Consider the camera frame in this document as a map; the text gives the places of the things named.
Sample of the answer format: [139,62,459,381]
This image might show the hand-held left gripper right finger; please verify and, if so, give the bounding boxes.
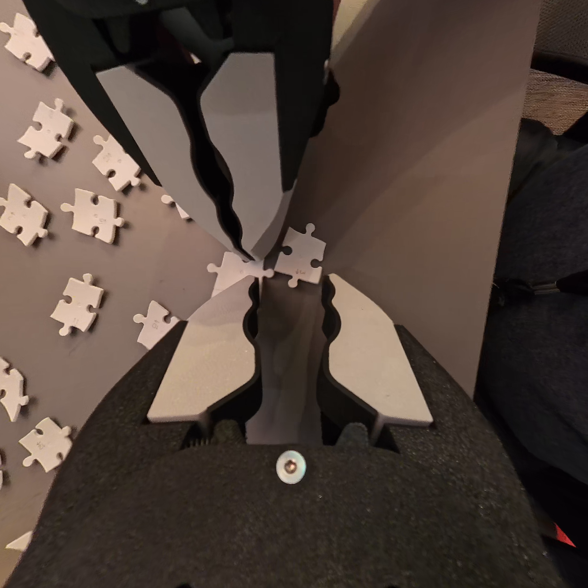
[321,273,435,437]

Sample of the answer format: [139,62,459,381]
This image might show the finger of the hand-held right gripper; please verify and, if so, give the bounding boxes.
[96,63,253,262]
[198,51,299,263]

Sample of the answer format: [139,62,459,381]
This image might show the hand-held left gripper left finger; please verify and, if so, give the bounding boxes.
[146,277,263,432]

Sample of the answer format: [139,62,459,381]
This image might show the scatter of white puzzle pieces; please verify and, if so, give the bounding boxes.
[0,13,192,552]

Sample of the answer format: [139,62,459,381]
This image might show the person's dark trousers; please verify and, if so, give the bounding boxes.
[473,119,588,588]

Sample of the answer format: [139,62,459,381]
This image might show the small red object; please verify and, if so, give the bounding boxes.
[550,521,578,548]

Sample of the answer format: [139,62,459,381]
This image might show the black cord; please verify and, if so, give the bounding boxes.
[492,271,588,301]

